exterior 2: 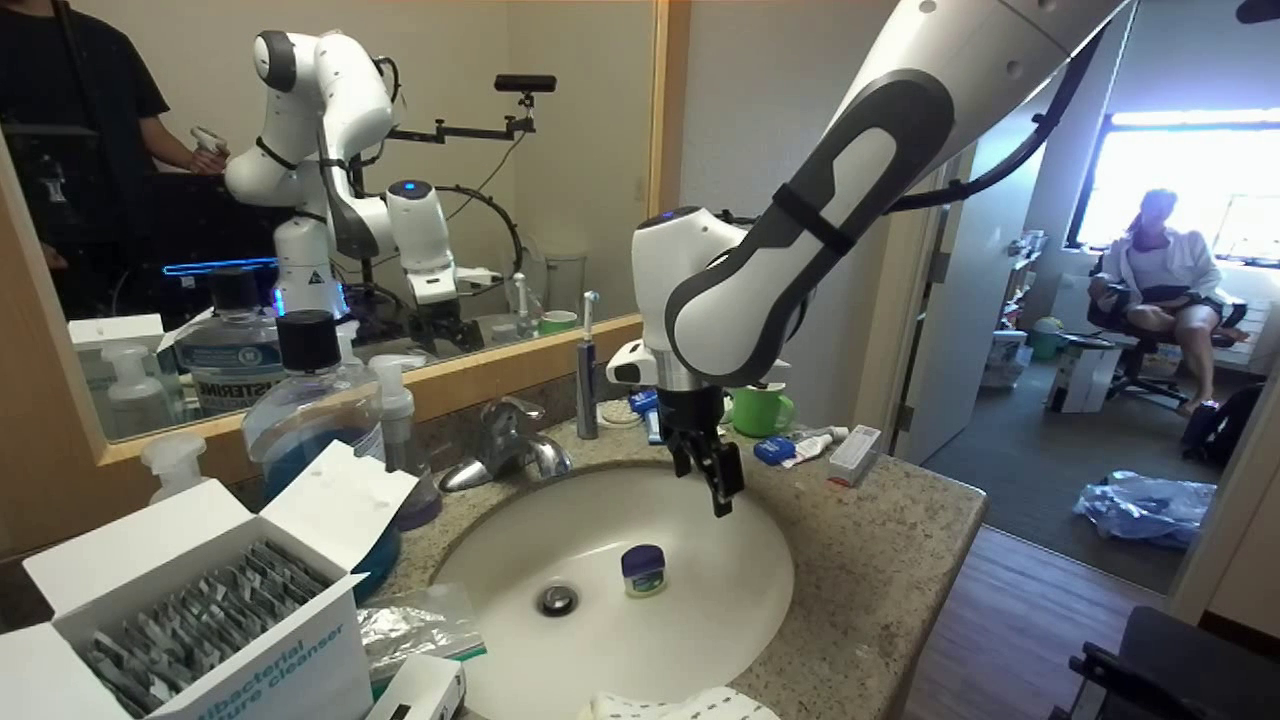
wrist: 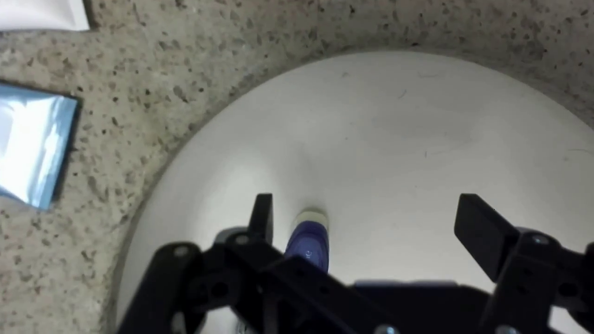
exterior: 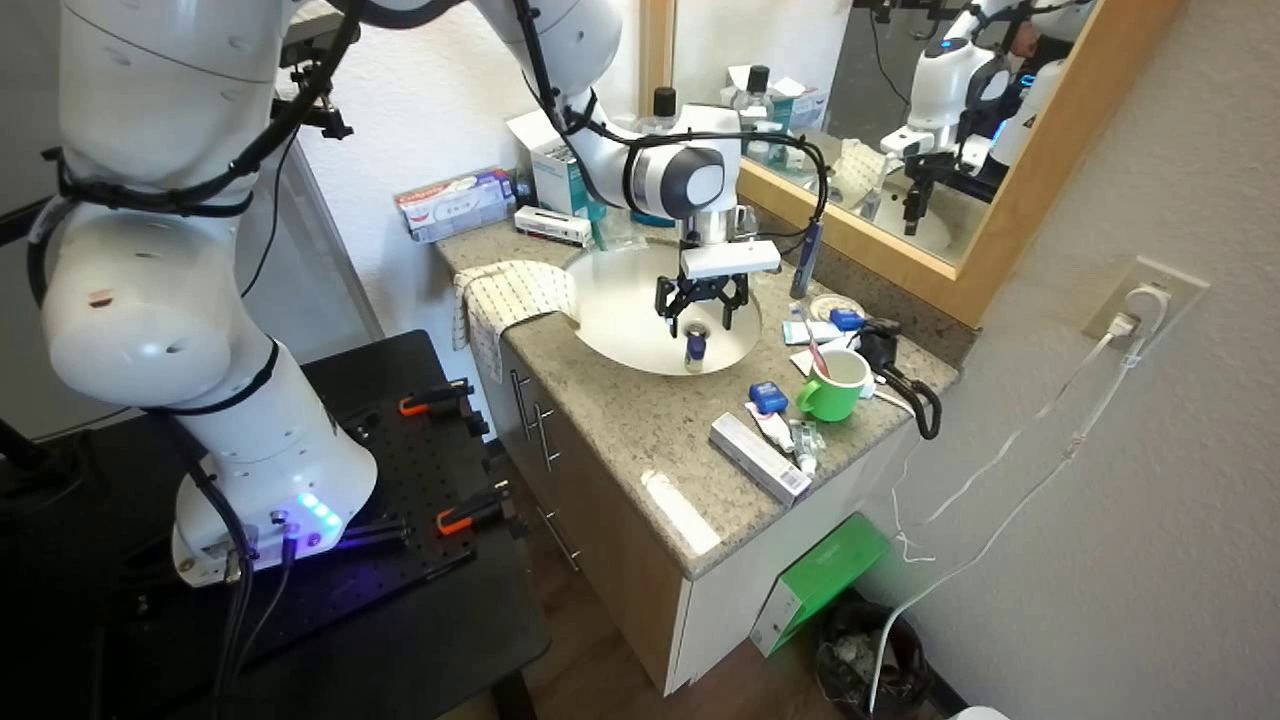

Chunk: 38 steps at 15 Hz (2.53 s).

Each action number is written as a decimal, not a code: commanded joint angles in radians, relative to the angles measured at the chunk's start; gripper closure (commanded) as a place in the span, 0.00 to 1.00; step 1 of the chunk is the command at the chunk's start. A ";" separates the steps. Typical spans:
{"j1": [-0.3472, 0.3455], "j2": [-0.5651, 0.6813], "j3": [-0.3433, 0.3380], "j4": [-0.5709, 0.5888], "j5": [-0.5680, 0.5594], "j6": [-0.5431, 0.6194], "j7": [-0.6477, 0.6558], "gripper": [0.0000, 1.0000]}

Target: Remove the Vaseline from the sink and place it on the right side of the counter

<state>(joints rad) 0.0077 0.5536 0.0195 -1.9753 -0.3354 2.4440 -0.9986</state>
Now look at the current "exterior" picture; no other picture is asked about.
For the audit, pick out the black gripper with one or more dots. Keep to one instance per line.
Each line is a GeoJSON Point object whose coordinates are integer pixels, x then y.
{"type": "Point", "coordinates": [701, 289]}

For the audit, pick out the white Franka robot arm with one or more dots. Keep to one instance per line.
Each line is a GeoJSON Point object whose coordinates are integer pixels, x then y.
{"type": "Point", "coordinates": [186, 264]}

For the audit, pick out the white oval sink basin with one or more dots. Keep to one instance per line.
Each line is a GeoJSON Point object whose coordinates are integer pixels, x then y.
{"type": "Point", "coordinates": [623, 314]}

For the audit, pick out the blue dental floss case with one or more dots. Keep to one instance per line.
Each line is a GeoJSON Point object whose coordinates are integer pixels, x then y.
{"type": "Point", "coordinates": [767, 396]}

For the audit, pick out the white cream tube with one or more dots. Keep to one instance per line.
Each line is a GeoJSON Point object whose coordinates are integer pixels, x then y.
{"type": "Point", "coordinates": [805, 335]}

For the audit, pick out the electric toothbrush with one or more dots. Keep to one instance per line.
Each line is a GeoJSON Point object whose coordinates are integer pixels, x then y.
{"type": "Point", "coordinates": [805, 260]}

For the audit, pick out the toothbrush in mug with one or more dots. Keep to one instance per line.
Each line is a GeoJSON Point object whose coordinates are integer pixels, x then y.
{"type": "Point", "coordinates": [816, 348]}

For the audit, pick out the small white tube red print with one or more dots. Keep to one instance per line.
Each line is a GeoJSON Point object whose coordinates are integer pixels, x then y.
{"type": "Point", "coordinates": [779, 429]}

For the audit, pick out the green mug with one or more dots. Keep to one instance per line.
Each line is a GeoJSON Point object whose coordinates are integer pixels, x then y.
{"type": "Point", "coordinates": [835, 390]}

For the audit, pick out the long grey white toothpaste box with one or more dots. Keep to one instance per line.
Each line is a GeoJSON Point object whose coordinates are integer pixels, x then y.
{"type": "Point", "coordinates": [761, 457]}

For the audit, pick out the small white flat box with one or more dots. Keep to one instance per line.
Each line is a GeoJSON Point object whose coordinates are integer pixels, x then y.
{"type": "Point", "coordinates": [548, 225]}

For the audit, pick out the white folded towel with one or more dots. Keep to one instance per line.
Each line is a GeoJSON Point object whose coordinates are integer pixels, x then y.
{"type": "Point", "coordinates": [514, 292]}

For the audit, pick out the blue mouthwash bottle black cap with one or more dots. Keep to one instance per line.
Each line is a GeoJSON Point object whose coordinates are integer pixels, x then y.
{"type": "Point", "coordinates": [660, 105]}

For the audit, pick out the open white cardboard box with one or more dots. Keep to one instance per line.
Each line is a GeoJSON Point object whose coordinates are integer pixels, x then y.
{"type": "Point", "coordinates": [545, 155]}

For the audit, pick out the wooden vanity cabinet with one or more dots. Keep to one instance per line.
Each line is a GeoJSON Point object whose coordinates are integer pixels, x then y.
{"type": "Point", "coordinates": [600, 532]}

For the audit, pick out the tissue box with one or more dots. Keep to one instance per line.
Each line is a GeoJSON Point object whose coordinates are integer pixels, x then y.
{"type": "Point", "coordinates": [457, 205]}

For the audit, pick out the orange black clamp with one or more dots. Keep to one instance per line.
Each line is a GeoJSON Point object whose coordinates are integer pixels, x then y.
{"type": "Point", "coordinates": [468, 513]}
{"type": "Point", "coordinates": [432, 403]}

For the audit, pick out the green box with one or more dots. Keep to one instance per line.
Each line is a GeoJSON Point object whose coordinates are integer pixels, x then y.
{"type": "Point", "coordinates": [826, 572]}

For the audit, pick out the black trash bin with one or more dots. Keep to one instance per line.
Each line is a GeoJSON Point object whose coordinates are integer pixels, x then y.
{"type": "Point", "coordinates": [874, 662]}

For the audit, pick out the black robot cart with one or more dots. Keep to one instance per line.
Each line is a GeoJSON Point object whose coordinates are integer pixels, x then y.
{"type": "Point", "coordinates": [385, 615]}

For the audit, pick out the wood framed wall mirror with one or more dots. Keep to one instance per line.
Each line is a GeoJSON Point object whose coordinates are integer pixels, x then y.
{"type": "Point", "coordinates": [1064, 132]}

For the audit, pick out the white wall outlet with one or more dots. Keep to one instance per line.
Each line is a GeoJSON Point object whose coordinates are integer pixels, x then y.
{"type": "Point", "coordinates": [1151, 306]}

